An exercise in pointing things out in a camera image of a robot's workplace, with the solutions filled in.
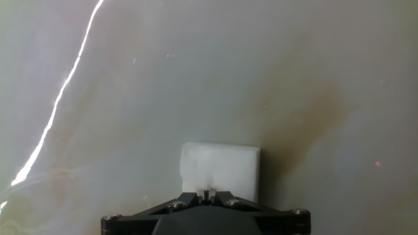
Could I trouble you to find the white sponge block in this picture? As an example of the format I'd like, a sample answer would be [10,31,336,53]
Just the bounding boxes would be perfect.
[179,142,262,203]

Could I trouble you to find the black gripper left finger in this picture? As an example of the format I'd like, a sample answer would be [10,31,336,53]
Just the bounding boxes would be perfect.
[100,191,205,235]

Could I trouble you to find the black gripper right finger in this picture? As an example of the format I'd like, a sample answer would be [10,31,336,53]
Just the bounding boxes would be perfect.
[208,191,312,235]

